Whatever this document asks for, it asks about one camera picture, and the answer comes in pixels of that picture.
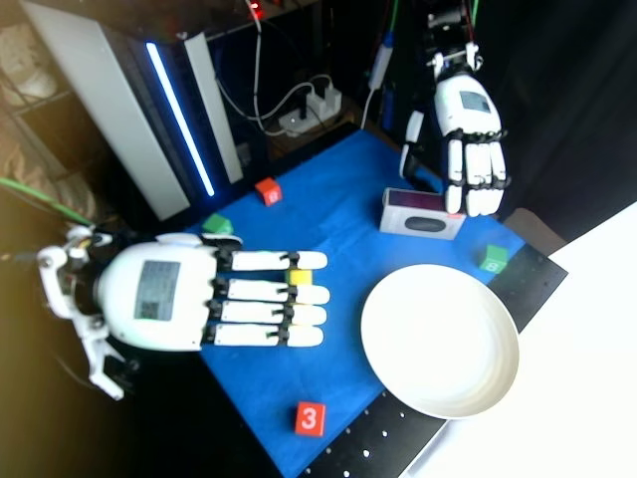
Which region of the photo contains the yellow green sponge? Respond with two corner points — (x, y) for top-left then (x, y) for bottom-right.
(284, 267), (315, 288)

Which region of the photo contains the printed cardboard box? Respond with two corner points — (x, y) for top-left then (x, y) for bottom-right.
(378, 187), (468, 242)

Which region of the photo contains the round white plate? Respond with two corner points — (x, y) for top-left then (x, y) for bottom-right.
(359, 263), (522, 420)

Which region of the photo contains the blue table cloth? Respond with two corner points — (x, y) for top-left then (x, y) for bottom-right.
(184, 127), (529, 478)

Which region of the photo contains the white power strip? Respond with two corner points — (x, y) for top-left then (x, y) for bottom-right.
(277, 88), (344, 138)

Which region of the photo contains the green cube with number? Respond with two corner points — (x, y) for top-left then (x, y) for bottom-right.
(480, 243), (509, 274)

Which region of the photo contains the red cube with three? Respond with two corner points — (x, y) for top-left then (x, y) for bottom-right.
(294, 400), (327, 437)

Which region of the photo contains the white power adapter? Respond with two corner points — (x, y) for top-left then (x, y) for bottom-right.
(368, 43), (394, 91)

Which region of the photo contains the white computer tower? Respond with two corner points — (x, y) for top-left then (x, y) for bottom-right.
(19, 0), (245, 223)

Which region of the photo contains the black curtain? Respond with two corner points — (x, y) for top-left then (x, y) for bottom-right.
(477, 0), (637, 223)

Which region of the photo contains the grey cable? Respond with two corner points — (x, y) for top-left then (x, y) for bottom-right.
(215, 73), (333, 121)

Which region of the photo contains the white cable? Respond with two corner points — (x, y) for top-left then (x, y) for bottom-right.
(251, 17), (285, 135)

